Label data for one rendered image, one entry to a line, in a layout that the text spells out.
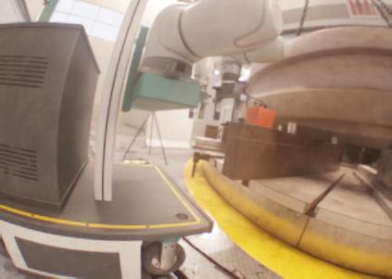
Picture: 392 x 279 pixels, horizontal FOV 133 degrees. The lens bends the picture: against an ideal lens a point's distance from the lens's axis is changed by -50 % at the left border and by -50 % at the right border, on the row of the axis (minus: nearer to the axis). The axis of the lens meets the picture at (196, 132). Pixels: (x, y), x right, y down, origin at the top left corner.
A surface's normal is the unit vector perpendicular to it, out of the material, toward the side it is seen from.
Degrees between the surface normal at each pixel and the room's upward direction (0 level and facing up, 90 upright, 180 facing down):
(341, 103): 90
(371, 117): 90
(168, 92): 90
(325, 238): 90
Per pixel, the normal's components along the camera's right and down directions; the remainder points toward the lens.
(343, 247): -0.78, -0.10
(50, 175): 0.43, 0.10
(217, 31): -0.46, 0.75
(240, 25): -0.33, 0.70
